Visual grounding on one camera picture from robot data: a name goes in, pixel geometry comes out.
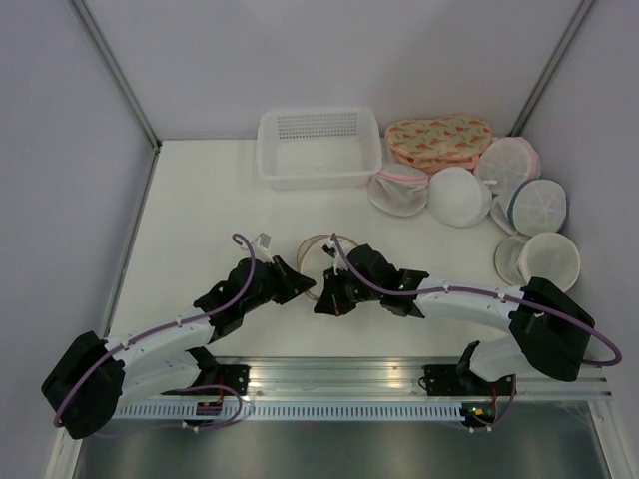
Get beige mesh bag right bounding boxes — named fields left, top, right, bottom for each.
left=493, top=233, right=581, bottom=292

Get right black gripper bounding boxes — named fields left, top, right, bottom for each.
left=316, top=263, right=382, bottom=316

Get beige mesh laundry bag glasses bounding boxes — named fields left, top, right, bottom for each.
left=295, top=235, right=332, bottom=301

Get carrot print pouch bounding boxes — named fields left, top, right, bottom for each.
left=384, top=114, right=493, bottom=174

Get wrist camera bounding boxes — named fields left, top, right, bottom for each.
left=252, top=233, right=273, bottom=262
left=321, top=239, right=348, bottom=272

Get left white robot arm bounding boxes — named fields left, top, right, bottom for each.
left=41, top=255, right=316, bottom=439

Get pink trim mesh bag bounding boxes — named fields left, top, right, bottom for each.
left=474, top=137, right=541, bottom=195
left=367, top=163, right=429, bottom=218

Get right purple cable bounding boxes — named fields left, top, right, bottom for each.
left=330, top=233, right=624, bottom=368

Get aluminium rail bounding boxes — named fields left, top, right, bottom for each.
left=69, top=354, right=615, bottom=400

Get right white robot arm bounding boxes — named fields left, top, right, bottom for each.
left=314, top=242, right=595, bottom=394

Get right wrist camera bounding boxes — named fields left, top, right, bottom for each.
left=321, top=239, right=348, bottom=272

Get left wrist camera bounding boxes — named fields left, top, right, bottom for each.
left=252, top=233, right=273, bottom=262

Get pink trim mesh bag back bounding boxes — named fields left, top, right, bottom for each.
left=474, top=137, right=541, bottom=195

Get pink trim mesh bag front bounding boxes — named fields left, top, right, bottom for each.
left=367, top=163, right=429, bottom=218

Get white plastic basket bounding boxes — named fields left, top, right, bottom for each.
left=256, top=107, right=383, bottom=190

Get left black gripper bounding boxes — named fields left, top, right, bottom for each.
left=242, top=255, right=316, bottom=314

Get blue trim mesh bag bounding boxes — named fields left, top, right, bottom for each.
left=490, top=179, right=569, bottom=237

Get white round mesh bag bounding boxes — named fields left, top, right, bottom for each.
left=426, top=167, right=492, bottom=228

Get white slotted cable duct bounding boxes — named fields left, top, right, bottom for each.
left=114, top=399, right=463, bottom=422

